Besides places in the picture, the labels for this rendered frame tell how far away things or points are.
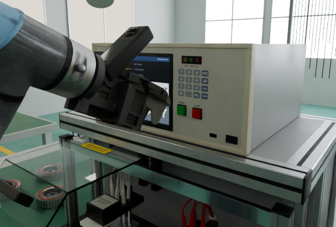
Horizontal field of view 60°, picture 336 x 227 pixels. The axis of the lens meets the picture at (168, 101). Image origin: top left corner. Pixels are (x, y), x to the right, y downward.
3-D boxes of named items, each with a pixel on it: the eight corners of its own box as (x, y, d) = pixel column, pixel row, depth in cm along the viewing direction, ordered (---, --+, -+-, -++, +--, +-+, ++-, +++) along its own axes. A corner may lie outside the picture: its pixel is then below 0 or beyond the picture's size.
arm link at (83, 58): (47, 36, 40) (83, 35, 35) (74, 49, 44) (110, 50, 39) (29, 87, 39) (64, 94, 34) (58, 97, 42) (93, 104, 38)
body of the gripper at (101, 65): (112, 123, 52) (53, 105, 42) (126, 77, 53) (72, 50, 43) (144, 131, 47) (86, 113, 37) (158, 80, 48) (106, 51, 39)
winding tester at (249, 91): (246, 156, 54) (252, 43, 49) (95, 119, 80) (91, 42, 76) (301, 115, 84) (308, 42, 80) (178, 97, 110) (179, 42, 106)
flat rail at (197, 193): (279, 232, 48) (281, 216, 48) (65, 149, 86) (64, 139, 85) (282, 229, 49) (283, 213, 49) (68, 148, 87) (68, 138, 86)
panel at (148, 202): (303, 299, 64) (317, 171, 58) (105, 200, 104) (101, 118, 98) (304, 295, 65) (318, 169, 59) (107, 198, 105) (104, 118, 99)
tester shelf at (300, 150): (303, 205, 46) (306, 178, 45) (59, 128, 87) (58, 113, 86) (344, 136, 80) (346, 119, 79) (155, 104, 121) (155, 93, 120)
